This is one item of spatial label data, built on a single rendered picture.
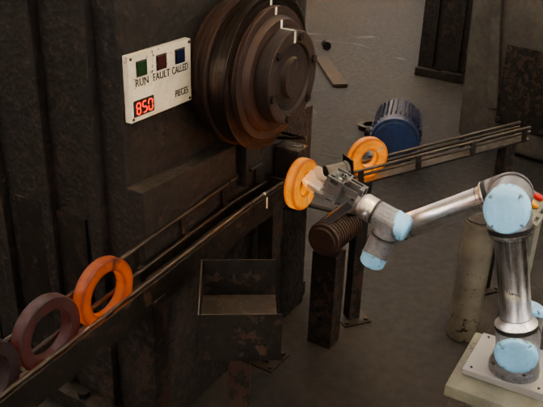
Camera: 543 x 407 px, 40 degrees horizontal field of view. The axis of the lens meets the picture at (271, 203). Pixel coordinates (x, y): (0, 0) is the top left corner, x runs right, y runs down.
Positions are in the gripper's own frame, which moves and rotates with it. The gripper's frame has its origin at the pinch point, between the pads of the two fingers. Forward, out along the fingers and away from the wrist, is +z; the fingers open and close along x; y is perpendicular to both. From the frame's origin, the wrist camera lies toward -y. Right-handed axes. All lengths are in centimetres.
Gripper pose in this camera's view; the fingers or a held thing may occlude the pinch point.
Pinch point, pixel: (301, 178)
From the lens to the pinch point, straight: 221.3
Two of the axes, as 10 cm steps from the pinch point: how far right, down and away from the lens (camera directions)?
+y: 2.4, -8.0, -5.5
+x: -5.3, 3.6, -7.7
